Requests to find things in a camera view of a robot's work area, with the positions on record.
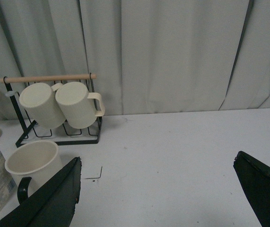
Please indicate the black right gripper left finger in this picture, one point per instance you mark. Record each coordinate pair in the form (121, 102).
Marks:
(52, 205)

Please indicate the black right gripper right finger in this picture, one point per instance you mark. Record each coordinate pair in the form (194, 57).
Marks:
(254, 177)

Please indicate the cream mug with black handle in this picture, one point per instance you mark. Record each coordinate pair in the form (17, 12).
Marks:
(32, 165)

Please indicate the cream mug right on rack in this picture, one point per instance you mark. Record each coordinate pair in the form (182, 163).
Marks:
(80, 107)

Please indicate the cream mug on rack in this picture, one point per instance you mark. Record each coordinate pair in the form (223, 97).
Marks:
(39, 101)
(80, 107)

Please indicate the cream mug left on rack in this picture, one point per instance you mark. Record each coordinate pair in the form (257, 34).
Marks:
(39, 101)

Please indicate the grey curtain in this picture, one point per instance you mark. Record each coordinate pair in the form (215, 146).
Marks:
(150, 56)

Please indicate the black wire mug rack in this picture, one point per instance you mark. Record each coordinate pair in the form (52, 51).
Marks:
(63, 135)

